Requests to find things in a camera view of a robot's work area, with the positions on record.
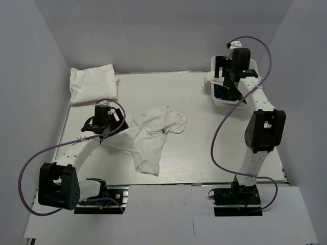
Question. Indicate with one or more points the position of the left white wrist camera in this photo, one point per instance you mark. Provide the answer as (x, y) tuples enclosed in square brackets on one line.
[(103, 103)]

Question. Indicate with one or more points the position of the blue t shirt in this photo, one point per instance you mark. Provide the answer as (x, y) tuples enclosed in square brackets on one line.
[(221, 92)]

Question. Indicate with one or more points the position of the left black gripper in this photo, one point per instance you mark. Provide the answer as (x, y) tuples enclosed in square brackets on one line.
[(120, 116)]

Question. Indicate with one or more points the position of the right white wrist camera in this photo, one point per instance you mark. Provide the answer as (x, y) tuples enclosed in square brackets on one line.
[(233, 45)]

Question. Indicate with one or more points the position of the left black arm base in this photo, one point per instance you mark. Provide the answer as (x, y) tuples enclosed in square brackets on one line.
[(112, 199)]

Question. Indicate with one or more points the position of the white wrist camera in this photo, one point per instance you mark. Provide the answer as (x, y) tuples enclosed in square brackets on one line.
[(233, 45), (103, 103)]

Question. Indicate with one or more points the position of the white plastic laundry basket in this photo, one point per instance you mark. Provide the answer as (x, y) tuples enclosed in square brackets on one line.
[(222, 103)]

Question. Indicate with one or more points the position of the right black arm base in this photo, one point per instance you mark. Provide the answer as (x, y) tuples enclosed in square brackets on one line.
[(237, 200)]

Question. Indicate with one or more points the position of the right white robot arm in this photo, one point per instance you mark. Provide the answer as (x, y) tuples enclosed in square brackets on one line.
[(265, 128)]

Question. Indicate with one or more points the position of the folded white t shirt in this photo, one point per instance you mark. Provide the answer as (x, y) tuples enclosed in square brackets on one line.
[(93, 84)]

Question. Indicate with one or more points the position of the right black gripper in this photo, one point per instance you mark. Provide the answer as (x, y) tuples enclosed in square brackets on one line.
[(221, 62)]

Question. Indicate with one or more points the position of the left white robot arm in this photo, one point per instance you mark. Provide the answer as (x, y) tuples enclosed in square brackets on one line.
[(59, 186)]

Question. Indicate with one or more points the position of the white graphic t shirt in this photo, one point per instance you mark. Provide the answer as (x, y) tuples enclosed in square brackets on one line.
[(146, 136)]

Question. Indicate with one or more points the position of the dark green white t shirt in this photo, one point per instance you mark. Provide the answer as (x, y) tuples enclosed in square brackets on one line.
[(234, 94)]

